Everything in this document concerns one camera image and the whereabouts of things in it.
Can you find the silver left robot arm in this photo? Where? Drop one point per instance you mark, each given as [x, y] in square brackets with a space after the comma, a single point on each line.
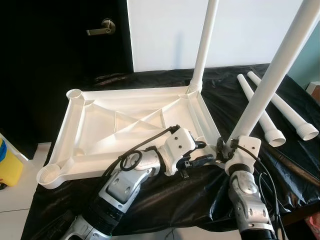
[125, 182]

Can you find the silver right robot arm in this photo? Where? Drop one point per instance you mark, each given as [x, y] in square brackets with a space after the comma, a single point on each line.
[245, 195]

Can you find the black plastic table cover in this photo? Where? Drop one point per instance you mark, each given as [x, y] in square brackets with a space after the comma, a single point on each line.
[190, 200]

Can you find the brown white-edged furniture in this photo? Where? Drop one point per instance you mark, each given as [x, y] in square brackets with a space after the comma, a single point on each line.
[314, 90]

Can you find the pink mesh bag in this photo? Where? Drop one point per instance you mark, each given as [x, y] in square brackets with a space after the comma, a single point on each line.
[315, 227]

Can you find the black door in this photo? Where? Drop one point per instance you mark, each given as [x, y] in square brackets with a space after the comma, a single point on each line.
[50, 60]

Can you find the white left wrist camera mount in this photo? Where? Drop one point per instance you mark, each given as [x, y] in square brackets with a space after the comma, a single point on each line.
[179, 147]

